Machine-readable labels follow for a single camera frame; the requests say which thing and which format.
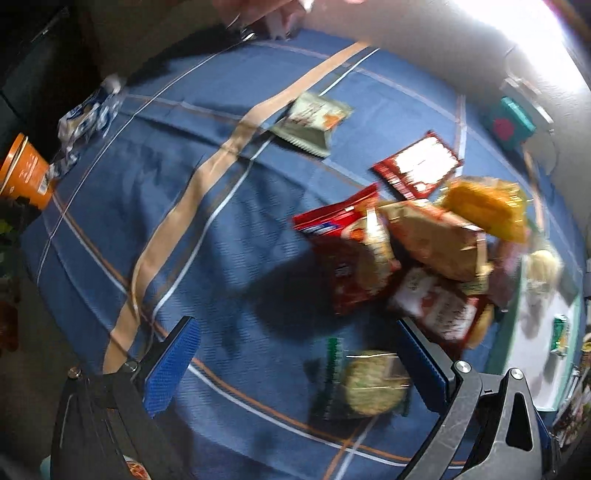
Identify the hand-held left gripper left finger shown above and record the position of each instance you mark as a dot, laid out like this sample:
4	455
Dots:
170	367

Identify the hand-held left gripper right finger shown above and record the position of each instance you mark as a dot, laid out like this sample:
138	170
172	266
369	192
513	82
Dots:
422	367

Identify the beige orange snack packet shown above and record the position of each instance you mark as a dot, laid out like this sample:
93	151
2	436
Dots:
434	237

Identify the yellow snack packet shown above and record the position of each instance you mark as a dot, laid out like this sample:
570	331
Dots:
485	207

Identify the green round cracker packet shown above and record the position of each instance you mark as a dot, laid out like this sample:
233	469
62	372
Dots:
369	383

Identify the red white snack packet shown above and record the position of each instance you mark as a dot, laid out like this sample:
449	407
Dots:
438	309

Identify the large red snack bag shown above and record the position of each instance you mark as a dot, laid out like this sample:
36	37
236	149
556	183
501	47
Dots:
344	284

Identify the white tray with teal rim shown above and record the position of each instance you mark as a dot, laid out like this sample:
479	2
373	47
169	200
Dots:
538	341

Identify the blue plaid blanket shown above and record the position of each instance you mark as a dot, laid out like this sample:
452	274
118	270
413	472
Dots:
194	230

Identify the green can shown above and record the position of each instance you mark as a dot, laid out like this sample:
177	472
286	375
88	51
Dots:
561	334

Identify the pale round snack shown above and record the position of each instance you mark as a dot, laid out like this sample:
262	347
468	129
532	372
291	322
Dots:
542	267

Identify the red dotted snack packet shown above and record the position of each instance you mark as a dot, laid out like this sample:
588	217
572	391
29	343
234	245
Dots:
418	168

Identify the orange paper cup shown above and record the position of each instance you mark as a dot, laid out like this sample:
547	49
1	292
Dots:
25	173

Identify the teal box with pink print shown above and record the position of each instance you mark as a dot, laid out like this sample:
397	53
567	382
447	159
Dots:
508	122

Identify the blue white plastic bag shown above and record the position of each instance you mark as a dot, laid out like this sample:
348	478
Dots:
87	120

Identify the pale green snack packet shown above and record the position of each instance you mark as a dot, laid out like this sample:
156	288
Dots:
309	122

